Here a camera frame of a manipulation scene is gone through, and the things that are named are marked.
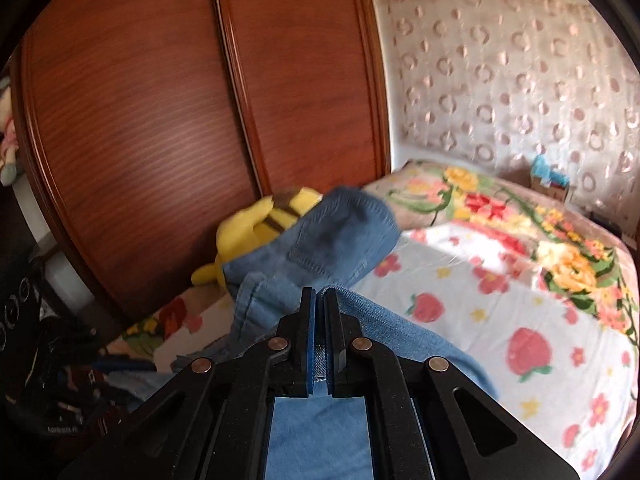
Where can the brown wooden wardrobe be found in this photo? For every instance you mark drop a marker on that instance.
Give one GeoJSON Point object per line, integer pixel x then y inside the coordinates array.
{"type": "Point", "coordinates": [150, 110]}

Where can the white curtain with pink rings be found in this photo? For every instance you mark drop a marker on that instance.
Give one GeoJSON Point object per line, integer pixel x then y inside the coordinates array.
{"type": "Point", "coordinates": [500, 85]}

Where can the white sheet with red print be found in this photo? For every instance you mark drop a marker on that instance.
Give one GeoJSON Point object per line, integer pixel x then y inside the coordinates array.
{"type": "Point", "coordinates": [450, 270]}

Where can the blue denim pants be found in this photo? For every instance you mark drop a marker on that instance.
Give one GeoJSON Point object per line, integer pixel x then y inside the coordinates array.
{"type": "Point", "coordinates": [340, 240]}

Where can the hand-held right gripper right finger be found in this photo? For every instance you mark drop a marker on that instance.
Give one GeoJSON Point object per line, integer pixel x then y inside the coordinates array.
{"type": "Point", "coordinates": [332, 340]}

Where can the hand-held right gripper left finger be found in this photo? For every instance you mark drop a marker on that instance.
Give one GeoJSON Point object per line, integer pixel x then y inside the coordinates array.
{"type": "Point", "coordinates": [305, 330]}

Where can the pastel plush toy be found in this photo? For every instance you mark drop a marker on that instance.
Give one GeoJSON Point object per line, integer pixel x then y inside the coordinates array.
{"type": "Point", "coordinates": [7, 135]}

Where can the yellow plush toy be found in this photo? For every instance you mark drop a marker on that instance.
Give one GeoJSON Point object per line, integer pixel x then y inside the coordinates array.
{"type": "Point", "coordinates": [245, 232]}

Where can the dark clutter pile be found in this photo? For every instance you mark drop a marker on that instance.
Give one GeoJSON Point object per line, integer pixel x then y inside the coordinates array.
{"type": "Point", "coordinates": [60, 375]}

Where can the small box with blue item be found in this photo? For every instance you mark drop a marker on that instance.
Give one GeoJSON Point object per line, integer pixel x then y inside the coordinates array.
{"type": "Point", "coordinates": [549, 180]}

